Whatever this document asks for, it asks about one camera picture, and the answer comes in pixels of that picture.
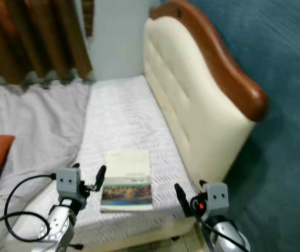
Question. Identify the cream headboard with wooden trim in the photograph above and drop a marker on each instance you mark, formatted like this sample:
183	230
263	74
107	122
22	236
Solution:
197	105

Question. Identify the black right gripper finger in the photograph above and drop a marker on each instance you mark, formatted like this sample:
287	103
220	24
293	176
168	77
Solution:
181	198
202	185

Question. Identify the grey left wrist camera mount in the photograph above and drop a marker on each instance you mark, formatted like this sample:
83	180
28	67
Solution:
68	181

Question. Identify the brown curtain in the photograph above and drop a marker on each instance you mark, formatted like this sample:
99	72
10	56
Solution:
34	37

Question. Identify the white quilted mattress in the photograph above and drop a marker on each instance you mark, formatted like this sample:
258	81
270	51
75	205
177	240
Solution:
124	115

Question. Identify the light grey blanket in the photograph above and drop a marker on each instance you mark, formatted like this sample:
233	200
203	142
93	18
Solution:
29	121

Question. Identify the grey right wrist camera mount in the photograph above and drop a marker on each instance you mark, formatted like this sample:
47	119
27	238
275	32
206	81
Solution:
218	195

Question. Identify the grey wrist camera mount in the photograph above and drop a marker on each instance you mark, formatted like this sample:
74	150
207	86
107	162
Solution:
218	195
68	181

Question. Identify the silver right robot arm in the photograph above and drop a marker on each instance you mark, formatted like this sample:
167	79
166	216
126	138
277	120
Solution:
228	236

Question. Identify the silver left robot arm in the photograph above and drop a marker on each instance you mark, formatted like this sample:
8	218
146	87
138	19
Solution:
58	228

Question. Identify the cream book with landscape picture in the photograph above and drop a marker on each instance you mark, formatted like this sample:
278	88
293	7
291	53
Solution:
126	191

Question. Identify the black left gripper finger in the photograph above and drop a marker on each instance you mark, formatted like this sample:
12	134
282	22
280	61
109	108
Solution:
75	166
100	174

